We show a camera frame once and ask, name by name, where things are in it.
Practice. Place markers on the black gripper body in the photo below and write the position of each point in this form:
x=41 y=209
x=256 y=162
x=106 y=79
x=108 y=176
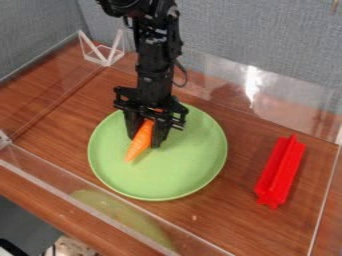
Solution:
x=152 y=98

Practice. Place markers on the red plastic block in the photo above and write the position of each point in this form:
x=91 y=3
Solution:
x=277 y=177

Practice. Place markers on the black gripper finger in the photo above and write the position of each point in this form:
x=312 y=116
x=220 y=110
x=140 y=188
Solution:
x=162 y=126
x=134 y=121

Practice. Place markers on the clear acrylic corner bracket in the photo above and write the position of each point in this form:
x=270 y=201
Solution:
x=101 y=54

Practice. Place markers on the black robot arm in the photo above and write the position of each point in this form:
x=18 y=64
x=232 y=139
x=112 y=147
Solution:
x=154 y=21

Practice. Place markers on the green round plate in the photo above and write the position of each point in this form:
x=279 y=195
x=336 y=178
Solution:
x=165 y=173

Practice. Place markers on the orange toy carrot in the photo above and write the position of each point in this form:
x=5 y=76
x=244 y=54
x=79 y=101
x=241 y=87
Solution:
x=142 y=140

